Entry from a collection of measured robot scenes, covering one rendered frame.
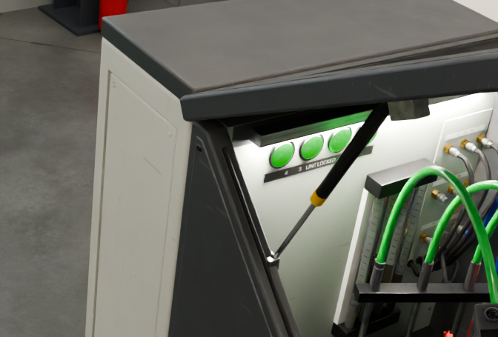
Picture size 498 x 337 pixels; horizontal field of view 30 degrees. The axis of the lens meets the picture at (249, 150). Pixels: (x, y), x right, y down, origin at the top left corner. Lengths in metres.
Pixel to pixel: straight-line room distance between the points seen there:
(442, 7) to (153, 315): 0.79
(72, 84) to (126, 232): 3.08
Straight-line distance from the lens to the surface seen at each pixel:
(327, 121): 1.43
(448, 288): 1.72
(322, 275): 1.69
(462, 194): 1.35
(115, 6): 5.10
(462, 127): 1.75
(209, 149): 1.33
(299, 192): 1.52
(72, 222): 3.65
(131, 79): 1.49
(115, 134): 1.57
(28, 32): 5.21
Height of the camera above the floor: 2.09
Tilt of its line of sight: 30 degrees down
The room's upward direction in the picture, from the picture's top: 9 degrees clockwise
